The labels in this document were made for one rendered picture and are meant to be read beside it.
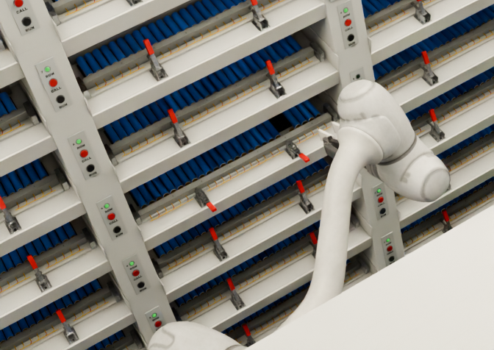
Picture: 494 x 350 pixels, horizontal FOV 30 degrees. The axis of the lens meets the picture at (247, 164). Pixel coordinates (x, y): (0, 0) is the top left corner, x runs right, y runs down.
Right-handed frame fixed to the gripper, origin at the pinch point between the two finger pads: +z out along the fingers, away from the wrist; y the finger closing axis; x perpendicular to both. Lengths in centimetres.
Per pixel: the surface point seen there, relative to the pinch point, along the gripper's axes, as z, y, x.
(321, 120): 19.0, -6.0, 4.4
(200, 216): 16.9, 33.8, 11.0
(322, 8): 6.6, -9.9, -27.1
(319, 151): 15.8, -1.4, 10.2
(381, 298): -119, 51, -43
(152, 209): 20.1, 43.5, 4.6
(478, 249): -120, 41, -43
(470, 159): 29, -52, 43
